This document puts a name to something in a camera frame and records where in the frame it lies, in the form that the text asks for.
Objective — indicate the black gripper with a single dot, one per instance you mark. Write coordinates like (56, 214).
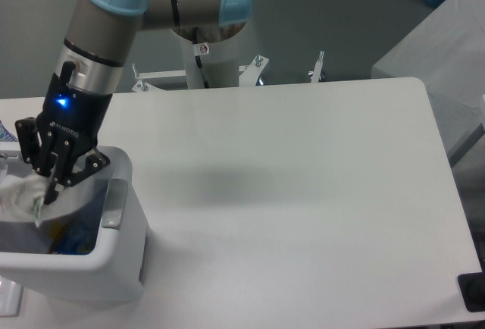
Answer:
(68, 115)

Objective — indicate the clear plastic water bottle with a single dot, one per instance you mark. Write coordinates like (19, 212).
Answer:
(91, 213)

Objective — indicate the clear plastic wrapper bag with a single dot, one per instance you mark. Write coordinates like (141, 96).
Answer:
(22, 198)

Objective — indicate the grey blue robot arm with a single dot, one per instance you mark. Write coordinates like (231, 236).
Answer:
(101, 34)

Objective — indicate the white plastic trash can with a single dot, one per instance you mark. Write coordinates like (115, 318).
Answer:
(113, 271)

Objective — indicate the blue patterned package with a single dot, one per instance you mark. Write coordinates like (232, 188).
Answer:
(5, 135)

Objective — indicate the blue yellow snack package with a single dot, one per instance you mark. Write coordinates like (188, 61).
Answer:
(74, 239)

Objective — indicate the clear plastic sheet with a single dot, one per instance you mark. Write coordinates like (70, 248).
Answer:
(11, 296)

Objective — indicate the grey covered side table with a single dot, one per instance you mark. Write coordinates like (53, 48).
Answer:
(446, 52)

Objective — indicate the black device at edge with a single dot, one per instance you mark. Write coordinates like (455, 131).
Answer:
(472, 288)

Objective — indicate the white pedestal base frame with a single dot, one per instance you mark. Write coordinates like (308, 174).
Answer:
(204, 76)

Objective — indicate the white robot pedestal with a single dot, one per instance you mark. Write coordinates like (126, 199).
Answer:
(213, 43)

